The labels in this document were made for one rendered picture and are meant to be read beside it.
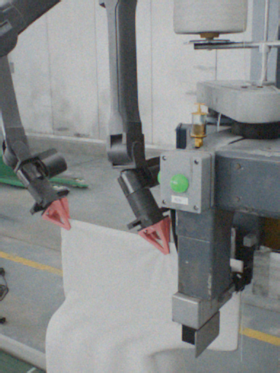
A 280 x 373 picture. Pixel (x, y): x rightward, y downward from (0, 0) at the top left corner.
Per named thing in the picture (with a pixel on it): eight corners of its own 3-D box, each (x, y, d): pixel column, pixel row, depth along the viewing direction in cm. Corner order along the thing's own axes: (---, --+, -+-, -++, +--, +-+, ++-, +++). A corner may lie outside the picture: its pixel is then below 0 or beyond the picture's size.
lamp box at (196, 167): (160, 206, 80) (160, 152, 78) (173, 199, 84) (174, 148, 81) (200, 213, 76) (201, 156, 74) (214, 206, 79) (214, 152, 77)
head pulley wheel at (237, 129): (223, 136, 88) (224, 122, 88) (243, 130, 95) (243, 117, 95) (271, 140, 83) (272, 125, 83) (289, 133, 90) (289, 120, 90)
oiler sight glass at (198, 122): (188, 135, 82) (189, 114, 81) (195, 133, 84) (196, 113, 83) (202, 136, 81) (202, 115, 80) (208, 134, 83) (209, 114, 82)
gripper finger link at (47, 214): (88, 216, 126) (68, 189, 128) (69, 224, 120) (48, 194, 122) (76, 231, 130) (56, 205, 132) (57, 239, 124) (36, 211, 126)
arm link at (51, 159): (4, 157, 132) (9, 143, 125) (39, 141, 138) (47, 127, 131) (27, 194, 131) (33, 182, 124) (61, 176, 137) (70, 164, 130)
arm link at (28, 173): (13, 177, 130) (15, 165, 125) (35, 166, 134) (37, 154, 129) (28, 196, 128) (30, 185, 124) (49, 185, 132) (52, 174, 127)
